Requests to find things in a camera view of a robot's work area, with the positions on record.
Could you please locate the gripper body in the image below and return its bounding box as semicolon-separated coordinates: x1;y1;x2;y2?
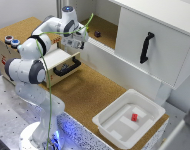
61;29;90;51

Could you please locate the purple block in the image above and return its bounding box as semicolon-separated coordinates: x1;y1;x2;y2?
94;30;102;38

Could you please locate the pink block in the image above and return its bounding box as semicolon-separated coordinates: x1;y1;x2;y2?
130;113;139;122

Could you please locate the wooden drawer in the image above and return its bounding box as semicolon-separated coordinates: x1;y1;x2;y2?
44;48;82;89

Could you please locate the wooden drawer box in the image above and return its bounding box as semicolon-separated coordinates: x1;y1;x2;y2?
0;16;83;90

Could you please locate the blue button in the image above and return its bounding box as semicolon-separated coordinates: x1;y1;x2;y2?
10;38;21;49

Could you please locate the white cabinet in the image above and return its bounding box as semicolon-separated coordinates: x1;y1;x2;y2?
56;0;190;108

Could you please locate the red button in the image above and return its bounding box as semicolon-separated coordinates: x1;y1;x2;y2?
4;34;14;45

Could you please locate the white sliding door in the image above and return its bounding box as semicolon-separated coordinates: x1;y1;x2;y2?
113;6;190;91

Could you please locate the white plastic box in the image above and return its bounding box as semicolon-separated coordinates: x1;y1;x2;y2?
91;88;167;150

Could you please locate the black drawer handle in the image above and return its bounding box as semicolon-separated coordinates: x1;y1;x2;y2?
53;56;82;77

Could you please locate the green cable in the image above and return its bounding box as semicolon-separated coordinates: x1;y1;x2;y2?
34;12;95;150

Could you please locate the black door handle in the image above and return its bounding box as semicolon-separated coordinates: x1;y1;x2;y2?
139;31;156;65

